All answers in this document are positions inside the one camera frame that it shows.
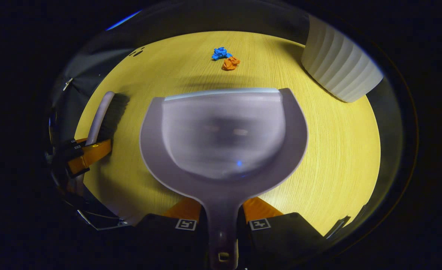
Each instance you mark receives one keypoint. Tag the white ribbed garbage bin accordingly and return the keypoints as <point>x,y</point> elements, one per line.
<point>340,63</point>

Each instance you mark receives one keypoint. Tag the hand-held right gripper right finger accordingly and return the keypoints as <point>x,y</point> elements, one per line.
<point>277,240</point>

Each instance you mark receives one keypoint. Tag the blue paper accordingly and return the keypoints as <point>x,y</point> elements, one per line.
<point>220,53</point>

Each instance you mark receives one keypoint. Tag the lilac plastic dustpan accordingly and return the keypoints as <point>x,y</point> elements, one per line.
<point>224,131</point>

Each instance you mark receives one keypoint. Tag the small white tag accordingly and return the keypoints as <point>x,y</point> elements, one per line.
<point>68,84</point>

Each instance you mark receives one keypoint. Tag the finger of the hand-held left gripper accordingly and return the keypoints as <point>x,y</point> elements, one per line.
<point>91,155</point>

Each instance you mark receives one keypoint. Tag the small lilac broom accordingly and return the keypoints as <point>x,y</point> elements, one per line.
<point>99,116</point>

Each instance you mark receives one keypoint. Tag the orange paper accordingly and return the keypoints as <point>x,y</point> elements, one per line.
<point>230,63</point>

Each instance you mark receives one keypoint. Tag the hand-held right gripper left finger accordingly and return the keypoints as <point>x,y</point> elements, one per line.
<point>176,240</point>

